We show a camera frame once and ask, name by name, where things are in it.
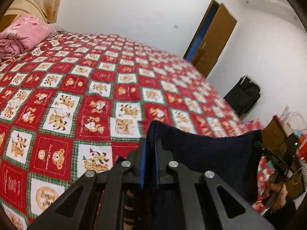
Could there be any cream wooden headboard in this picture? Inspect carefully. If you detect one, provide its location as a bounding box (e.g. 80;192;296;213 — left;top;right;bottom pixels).
0;0;48;33

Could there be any person's right hand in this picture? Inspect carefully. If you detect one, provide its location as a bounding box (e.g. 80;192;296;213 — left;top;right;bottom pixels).
261;183;289;211

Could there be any person's right forearm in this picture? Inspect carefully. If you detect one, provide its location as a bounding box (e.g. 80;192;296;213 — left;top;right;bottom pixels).
262;196;299;226

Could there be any navy patterned knit sweater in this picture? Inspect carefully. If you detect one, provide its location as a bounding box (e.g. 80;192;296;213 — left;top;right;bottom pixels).
115;120;263;230

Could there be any striped pillow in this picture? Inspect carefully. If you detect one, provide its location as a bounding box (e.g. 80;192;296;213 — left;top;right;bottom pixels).
47;24;70;37

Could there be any brown wooden door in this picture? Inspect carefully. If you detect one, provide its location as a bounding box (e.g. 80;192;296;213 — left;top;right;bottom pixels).
191;3;238;78

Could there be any red printed bed blanket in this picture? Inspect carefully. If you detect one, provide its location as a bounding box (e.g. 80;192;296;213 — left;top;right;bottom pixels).
0;34;250;230

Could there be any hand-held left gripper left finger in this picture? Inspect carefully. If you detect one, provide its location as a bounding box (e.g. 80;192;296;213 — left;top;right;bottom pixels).
27;138;147;230

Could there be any wooden cabinet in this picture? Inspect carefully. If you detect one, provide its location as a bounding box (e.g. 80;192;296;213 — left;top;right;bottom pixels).
262;118;307;192

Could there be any folded pink quilt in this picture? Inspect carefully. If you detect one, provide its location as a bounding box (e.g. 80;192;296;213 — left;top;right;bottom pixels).
0;14;54;60

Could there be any beige patterned curtain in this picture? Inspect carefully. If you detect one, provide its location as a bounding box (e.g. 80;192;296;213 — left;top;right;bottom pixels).
25;0;65;24

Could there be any black bag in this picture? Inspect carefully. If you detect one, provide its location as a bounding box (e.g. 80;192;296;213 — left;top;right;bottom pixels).
224;75;261;115

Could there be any white plastic bag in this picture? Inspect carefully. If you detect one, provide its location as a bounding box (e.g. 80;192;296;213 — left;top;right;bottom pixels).
282;105;307;135

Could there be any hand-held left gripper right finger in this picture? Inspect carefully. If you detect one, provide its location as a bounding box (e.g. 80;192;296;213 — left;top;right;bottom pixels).
155;139;276;230

